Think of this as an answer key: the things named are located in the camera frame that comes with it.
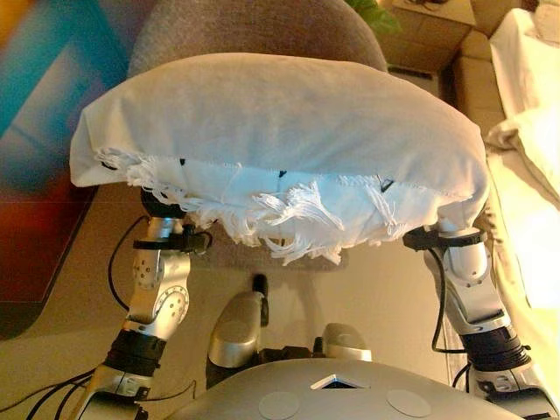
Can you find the dark left robot hand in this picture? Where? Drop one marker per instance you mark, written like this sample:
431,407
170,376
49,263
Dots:
159,203

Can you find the white ruffled cushion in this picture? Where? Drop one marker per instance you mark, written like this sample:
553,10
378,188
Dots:
280,122

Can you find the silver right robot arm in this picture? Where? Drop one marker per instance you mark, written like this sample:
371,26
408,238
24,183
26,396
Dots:
472,271

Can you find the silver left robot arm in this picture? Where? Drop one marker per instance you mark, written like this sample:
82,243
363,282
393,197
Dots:
166,302

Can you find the glossy wooden wardrobe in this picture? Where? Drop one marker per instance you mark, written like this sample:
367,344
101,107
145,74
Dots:
44,109

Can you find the silver left robot leg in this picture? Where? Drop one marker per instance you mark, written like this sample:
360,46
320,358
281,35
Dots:
236,332

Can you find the silver robot leg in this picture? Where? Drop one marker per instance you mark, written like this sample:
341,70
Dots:
236,332
345,341

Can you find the grey fabric armchair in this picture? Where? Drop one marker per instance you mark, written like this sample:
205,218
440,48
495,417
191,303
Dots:
262,30

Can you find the silver right robot leg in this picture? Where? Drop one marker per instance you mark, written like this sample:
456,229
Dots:
345,341

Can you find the grey robot torso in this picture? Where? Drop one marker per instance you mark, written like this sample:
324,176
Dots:
306,398

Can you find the green potted plant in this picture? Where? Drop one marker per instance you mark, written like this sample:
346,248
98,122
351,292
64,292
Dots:
380,19

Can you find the cardboard box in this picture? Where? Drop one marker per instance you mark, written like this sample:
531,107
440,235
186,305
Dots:
420,39

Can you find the beige fringed blanket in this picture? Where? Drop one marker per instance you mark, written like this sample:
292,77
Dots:
534,184

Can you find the white duvet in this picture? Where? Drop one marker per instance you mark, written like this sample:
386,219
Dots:
525,65

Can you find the brown upholstered bed frame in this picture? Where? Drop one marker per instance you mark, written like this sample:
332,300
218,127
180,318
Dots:
477,79

